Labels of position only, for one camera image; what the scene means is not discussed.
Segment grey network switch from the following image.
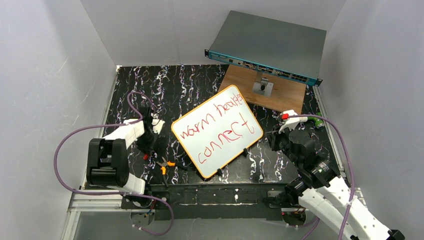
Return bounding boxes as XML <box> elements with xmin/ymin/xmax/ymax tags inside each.
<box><xmin>204</xmin><ymin>10</ymin><xmax>327</xmax><ymax>87</ymax></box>

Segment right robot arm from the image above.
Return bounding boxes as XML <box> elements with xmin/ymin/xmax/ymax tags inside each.
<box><xmin>264</xmin><ymin>129</ymin><xmax>405</xmax><ymax>240</ymax></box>

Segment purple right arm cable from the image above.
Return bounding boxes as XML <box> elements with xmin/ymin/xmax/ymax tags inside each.
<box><xmin>288</xmin><ymin>114</ymin><xmax>356</xmax><ymax>240</ymax></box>

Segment metal bracket on board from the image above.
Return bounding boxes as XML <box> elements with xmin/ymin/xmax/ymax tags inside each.
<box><xmin>252</xmin><ymin>71</ymin><xmax>274</xmax><ymax>97</ymax></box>

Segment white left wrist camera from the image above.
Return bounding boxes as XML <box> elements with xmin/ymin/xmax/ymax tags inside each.
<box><xmin>151</xmin><ymin>113</ymin><xmax>165</xmax><ymax>135</ymax></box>

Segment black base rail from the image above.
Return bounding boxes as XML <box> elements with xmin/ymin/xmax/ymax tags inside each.
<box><xmin>119</xmin><ymin>182</ymin><xmax>316</xmax><ymax>222</ymax></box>

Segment orange framed whiteboard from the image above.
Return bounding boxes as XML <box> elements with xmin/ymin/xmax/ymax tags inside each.
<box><xmin>171</xmin><ymin>85</ymin><xmax>264</xmax><ymax>179</ymax></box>

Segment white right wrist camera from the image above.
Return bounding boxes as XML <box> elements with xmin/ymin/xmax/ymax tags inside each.
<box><xmin>278</xmin><ymin>109</ymin><xmax>308</xmax><ymax>134</ymax></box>

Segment orange handled pliers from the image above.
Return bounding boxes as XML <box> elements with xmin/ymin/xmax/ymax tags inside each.
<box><xmin>156</xmin><ymin>157</ymin><xmax>188</xmax><ymax>188</ymax></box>

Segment white and green pipe fitting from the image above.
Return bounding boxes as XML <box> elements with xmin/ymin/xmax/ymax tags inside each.
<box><xmin>308</xmin><ymin>117</ymin><xmax>325</xmax><ymax>129</ymax></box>

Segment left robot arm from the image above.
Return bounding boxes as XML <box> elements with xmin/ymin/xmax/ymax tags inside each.
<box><xmin>86</xmin><ymin>107</ymin><xmax>165</xmax><ymax>195</ymax></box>

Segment aluminium frame rail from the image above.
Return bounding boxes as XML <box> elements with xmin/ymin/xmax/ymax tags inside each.
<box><xmin>61</xmin><ymin>188</ymin><xmax>377</xmax><ymax>240</ymax></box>

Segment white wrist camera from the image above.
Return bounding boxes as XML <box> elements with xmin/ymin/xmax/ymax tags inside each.
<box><xmin>278</xmin><ymin>109</ymin><xmax>308</xmax><ymax>134</ymax></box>
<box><xmin>151</xmin><ymin>113</ymin><xmax>165</xmax><ymax>135</ymax></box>

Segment black whiteboard clip right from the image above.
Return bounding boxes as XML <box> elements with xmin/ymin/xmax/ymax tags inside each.
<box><xmin>242</xmin><ymin>148</ymin><xmax>249</xmax><ymax>158</ymax></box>

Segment wooden board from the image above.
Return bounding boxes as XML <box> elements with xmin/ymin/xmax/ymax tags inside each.
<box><xmin>219</xmin><ymin>65</ymin><xmax>306</xmax><ymax>114</ymax></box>

